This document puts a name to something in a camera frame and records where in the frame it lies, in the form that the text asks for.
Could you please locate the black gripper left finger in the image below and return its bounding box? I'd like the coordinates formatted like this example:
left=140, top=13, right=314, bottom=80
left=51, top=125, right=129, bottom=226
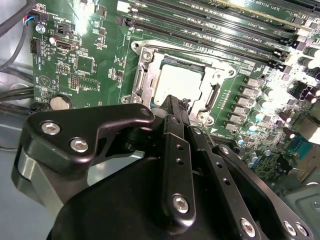
left=11, top=94, right=198, bottom=228

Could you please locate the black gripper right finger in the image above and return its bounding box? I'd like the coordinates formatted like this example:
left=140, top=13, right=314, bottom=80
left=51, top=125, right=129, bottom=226
left=179, top=98, right=315, bottom=240

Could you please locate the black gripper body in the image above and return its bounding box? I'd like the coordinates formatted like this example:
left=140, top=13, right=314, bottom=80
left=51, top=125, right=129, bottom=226
left=48, top=154, right=266, bottom=240

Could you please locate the metal locking lever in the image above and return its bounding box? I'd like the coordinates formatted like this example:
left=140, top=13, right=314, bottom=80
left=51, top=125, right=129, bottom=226
left=201, top=123, right=216, bottom=146
left=139, top=43, right=255, bottom=70

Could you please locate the metal socket cover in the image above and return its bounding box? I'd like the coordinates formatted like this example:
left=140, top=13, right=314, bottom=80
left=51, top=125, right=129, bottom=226
left=133, top=47, right=238, bottom=121

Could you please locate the silver green CPU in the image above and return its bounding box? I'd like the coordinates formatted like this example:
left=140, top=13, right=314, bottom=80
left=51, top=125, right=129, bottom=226
left=149, top=56, right=213, bottom=112

